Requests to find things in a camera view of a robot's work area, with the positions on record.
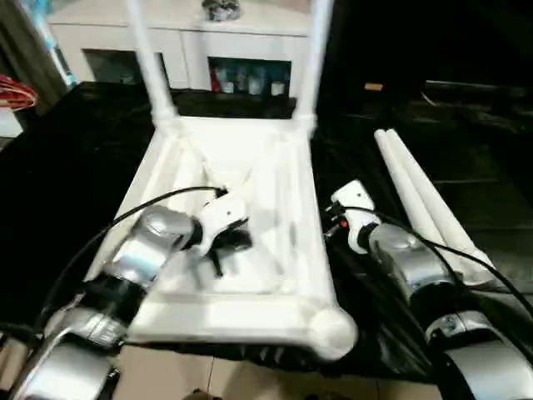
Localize white plastic table top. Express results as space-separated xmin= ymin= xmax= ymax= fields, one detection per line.
xmin=108 ymin=112 xmax=361 ymax=362

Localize white plastic table leg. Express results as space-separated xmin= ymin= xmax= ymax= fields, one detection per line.
xmin=291 ymin=0 xmax=336 ymax=136
xmin=123 ymin=0 xmax=181 ymax=128
xmin=373 ymin=127 xmax=469 ymax=261
xmin=383 ymin=127 xmax=497 ymax=289

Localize black plastic mat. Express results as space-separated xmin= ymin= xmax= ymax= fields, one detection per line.
xmin=0 ymin=82 xmax=533 ymax=384

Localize black metal bar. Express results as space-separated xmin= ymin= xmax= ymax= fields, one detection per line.
xmin=425 ymin=79 xmax=533 ymax=108

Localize white cabinet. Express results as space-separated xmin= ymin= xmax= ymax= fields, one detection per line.
xmin=46 ymin=0 xmax=322 ymax=94

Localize grey crumpled bundle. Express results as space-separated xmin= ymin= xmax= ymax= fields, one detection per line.
xmin=202 ymin=0 xmax=242 ymax=23

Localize red wire hanger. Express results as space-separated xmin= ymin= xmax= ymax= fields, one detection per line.
xmin=0 ymin=75 xmax=39 ymax=112

